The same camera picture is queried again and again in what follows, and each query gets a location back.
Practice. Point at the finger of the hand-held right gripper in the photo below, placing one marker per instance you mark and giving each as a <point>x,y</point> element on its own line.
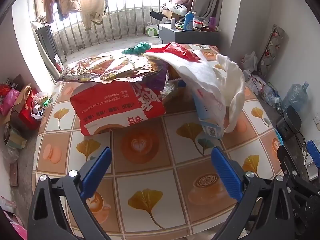
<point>313,152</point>
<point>285,160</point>

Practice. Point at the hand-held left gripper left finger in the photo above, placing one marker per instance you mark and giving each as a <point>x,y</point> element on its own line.
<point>97,172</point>

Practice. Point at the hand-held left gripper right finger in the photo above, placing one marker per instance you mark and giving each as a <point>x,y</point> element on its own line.
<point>226,172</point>

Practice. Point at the blue plastic basket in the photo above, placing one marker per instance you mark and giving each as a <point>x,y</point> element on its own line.
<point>279,137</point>

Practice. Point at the purple wrapper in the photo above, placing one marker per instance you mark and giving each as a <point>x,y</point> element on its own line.
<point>156,80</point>

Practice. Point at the black rice cooker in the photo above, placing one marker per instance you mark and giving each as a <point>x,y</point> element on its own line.
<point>288,122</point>

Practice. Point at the blue white carton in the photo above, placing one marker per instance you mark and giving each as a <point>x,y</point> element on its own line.
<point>210,126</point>

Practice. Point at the patterned tablecloth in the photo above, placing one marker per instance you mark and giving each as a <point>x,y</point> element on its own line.
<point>150,180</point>

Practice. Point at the large clear water jug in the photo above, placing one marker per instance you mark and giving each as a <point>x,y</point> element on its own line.
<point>295,95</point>

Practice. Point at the large red printed packet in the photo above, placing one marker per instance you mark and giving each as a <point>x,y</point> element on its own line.
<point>112,105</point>

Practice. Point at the pile of packets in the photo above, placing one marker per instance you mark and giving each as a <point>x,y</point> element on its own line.
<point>260,85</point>

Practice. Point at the red brick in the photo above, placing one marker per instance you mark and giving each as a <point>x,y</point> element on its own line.
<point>13,173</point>

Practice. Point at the red gift bag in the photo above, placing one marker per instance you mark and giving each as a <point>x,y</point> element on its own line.
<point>26,112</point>

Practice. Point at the white plastic bag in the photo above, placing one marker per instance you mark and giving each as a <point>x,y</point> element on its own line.
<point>200,75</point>
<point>250,60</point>

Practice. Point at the shiny foil snack wrapper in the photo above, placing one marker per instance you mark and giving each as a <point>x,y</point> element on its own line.
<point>107,67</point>

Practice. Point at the patterned folded mat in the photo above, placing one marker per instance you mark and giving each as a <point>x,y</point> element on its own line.
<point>271,47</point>

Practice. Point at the pink plastic bag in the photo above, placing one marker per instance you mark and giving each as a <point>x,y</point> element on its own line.
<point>8,100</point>

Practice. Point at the green crumpled cloth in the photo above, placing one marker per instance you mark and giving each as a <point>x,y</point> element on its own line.
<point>138,48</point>

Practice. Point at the red plastic wrapper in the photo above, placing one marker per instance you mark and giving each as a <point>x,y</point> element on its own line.
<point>178,50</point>

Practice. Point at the purple cup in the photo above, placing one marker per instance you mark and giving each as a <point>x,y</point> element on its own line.
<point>212,24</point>

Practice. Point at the grey cabinet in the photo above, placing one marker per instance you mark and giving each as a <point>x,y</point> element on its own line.
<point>172,33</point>

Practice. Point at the white green paper bag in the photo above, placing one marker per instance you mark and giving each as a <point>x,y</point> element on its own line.
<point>152,31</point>

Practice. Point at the blue detergent bottle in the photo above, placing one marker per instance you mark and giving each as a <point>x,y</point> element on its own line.
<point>189,21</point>

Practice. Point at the white spray can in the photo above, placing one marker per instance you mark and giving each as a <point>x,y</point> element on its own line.
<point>173,23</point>

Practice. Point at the open cardboard box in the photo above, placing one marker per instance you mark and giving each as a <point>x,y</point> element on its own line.
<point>172,11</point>

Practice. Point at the brown hanging garment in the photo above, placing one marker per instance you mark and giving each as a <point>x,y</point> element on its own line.
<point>50,0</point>

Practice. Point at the wall socket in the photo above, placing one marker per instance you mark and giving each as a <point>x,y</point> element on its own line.
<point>317,122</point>

